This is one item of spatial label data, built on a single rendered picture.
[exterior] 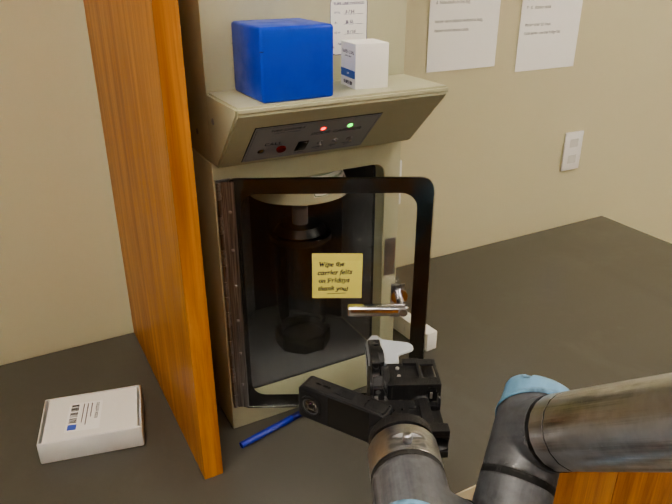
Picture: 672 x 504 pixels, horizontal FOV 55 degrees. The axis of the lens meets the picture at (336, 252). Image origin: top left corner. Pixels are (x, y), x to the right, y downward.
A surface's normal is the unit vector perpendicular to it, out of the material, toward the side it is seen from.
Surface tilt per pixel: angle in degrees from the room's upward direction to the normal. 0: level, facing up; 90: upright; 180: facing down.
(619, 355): 0
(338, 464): 0
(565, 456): 109
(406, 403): 0
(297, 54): 90
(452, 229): 90
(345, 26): 90
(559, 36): 90
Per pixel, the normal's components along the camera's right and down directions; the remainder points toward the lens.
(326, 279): 0.03, 0.42
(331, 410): -0.51, 0.36
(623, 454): -0.69, 0.56
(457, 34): 0.48, 0.37
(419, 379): 0.00, -0.91
